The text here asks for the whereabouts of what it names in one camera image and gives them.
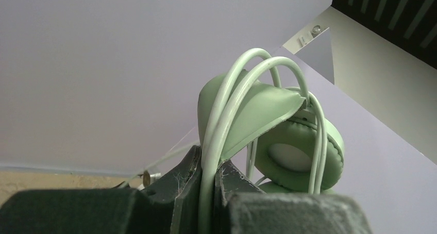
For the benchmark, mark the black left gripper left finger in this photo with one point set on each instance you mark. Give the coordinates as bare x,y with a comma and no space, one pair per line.
169,205

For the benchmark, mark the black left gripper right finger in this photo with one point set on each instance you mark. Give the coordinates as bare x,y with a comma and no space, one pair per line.
241,207

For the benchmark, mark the mint green headphones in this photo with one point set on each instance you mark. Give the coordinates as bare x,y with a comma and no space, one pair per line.
262,117

